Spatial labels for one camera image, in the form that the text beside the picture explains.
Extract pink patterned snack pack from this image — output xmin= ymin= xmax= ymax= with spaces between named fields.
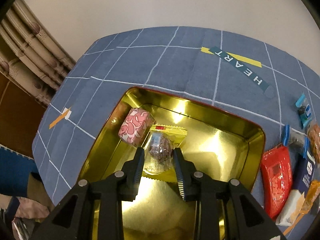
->
xmin=118 ymin=108 xmax=156 ymax=147

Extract beige curtain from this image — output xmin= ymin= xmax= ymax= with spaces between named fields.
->
xmin=1 ymin=0 xmax=75 ymax=106

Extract dark candy blue ends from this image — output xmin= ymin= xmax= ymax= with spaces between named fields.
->
xmin=281 ymin=125 xmax=310 ymax=159

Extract red snack packet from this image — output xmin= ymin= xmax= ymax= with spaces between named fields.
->
xmin=260 ymin=144 xmax=293 ymax=219

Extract gold and red tin box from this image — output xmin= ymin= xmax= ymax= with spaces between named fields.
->
xmin=79 ymin=86 xmax=266 ymax=239

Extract yellow chocolate ball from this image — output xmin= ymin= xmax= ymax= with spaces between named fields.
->
xmin=143 ymin=125 xmax=188 ymax=183

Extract blue grid tablecloth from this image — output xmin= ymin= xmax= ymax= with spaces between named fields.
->
xmin=31 ymin=26 xmax=320 ymax=240

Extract blue candy wrapper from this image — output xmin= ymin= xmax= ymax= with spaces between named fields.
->
xmin=295 ymin=93 xmax=312 ymax=129

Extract navy white cracker packet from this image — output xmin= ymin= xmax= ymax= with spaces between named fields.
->
xmin=276 ymin=151 xmax=316 ymax=226

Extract clear bag peanuts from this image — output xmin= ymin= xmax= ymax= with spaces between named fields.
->
xmin=307 ymin=121 xmax=320 ymax=165

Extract orange snack packet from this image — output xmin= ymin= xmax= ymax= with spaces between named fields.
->
xmin=300 ymin=180 xmax=320 ymax=214

